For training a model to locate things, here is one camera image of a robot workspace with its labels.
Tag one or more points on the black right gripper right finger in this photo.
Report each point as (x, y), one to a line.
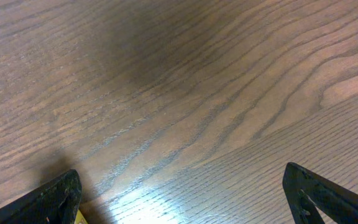
(308, 193)

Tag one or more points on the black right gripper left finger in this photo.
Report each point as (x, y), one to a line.
(57, 201)

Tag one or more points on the yellow green juice carton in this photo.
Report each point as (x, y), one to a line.
(79, 219)

